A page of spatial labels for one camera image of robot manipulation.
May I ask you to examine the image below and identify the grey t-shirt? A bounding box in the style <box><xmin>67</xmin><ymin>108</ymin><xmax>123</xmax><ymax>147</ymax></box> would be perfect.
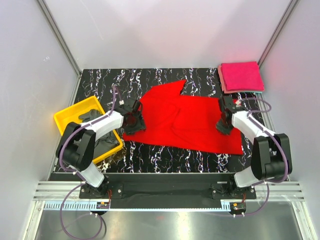
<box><xmin>78</xmin><ymin>109</ymin><xmax>119</xmax><ymax>158</ymax></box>

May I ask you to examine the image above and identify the folded salmon pink t-shirt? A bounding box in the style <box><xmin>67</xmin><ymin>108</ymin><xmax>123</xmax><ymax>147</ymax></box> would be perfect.
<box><xmin>216</xmin><ymin>63</ymin><xmax>263</xmax><ymax>95</ymax></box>

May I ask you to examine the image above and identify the left aluminium corner post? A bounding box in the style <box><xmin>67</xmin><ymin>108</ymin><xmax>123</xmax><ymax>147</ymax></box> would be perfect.
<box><xmin>36</xmin><ymin>0</ymin><xmax>83</xmax><ymax>76</ymax></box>

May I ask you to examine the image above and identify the yellow plastic bin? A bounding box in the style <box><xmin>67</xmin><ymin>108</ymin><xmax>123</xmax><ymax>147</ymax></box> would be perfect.
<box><xmin>53</xmin><ymin>96</ymin><xmax>124</xmax><ymax>164</ymax></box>

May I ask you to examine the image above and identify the aluminium corner post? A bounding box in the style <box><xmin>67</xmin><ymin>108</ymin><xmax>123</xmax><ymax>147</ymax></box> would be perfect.
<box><xmin>36</xmin><ymin>0</ymin><xmax>83</xmax><ymax>76</ymax></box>
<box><xmin>257</xmin><ymin>0</ymin><xmax>300</xmax><ymax>68</ymax></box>

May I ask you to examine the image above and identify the right aluminium corner post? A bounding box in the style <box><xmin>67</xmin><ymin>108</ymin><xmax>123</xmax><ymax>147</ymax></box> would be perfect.
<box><xmin>257</xmin><ymin>0</ymin><xmax>300</xmax><ymax>68</ymax></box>

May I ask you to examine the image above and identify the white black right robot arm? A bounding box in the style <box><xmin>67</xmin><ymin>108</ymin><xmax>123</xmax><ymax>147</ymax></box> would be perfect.
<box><xmin>216</xmin><ymin>96</ymin><xmax>292</xmax><ymax>199</ymax></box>

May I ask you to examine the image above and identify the white slotted cable duct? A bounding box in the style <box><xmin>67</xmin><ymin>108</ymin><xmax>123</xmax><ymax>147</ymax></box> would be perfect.
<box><xmin>43</xmin><ymin>201</ymin><xmax>233</xmax><ymax>213</ymax></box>

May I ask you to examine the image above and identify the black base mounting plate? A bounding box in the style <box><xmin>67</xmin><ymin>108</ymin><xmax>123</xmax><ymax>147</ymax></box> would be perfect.
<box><xmin>79</xmin><ymin>173</ymin><xmax>257</xmax><ymax>211</ymax></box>

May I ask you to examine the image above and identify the red t-shirt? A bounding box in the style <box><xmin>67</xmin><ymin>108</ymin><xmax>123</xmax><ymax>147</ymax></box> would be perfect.
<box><xmin>123</xmin><ymin>80</ymin><xmax>243</xmax><ymax>155</ymax></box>

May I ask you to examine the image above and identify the folded teal t-shirt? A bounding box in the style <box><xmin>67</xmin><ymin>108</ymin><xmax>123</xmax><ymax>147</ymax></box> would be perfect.
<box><xmin>241</xmin><ymin>90</ymin><xmax>263</xmax><ymax>95</ymax></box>

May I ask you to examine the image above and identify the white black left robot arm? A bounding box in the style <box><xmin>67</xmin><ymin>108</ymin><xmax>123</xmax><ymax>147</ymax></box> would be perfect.
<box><xmin>56</xmin><ymin>99</ymin><xmax>146</xmax><ymax>198</ymax></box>

